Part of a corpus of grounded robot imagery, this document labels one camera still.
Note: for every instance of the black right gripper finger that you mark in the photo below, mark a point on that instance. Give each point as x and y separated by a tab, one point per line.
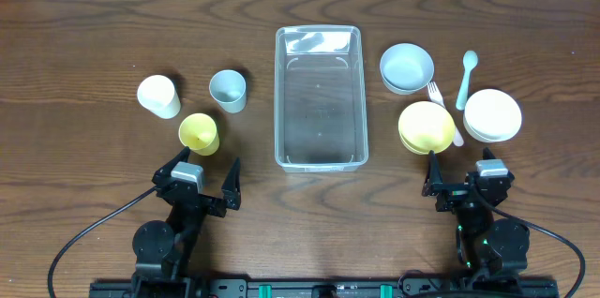
433	181
487	154

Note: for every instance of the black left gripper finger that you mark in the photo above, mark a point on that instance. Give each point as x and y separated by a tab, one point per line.
231	187
164	172

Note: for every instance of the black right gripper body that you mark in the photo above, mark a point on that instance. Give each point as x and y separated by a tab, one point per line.
460	193

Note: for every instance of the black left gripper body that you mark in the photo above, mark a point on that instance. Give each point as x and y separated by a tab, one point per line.
199	198

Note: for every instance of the white plastic bowl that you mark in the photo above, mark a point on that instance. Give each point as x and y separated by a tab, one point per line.
491	115

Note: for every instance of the yellow plastic bowl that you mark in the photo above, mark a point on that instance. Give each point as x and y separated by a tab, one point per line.
425	126

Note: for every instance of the white plastic fork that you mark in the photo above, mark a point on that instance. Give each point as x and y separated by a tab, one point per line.
436	96

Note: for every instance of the mint green plastic spoon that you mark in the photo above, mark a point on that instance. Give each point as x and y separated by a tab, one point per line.
470	62

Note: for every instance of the grey plastic bowl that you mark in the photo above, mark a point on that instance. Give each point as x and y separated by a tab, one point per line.
406	68

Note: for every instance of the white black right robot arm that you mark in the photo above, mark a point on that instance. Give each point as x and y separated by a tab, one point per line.
494	249

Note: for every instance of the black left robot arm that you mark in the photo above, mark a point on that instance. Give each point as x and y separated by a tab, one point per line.
163	248

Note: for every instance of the clear plastic container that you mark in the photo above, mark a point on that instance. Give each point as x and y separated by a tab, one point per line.
320	104

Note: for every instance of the yellow plastic cup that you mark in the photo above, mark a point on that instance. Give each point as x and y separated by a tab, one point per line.
199	133

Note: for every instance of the white plastic cup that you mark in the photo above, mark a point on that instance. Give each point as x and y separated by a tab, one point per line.
158	95

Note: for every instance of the grey plastic cup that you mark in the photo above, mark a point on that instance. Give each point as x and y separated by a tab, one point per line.
229	89

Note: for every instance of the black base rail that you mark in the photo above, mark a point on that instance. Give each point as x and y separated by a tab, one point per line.
410	285

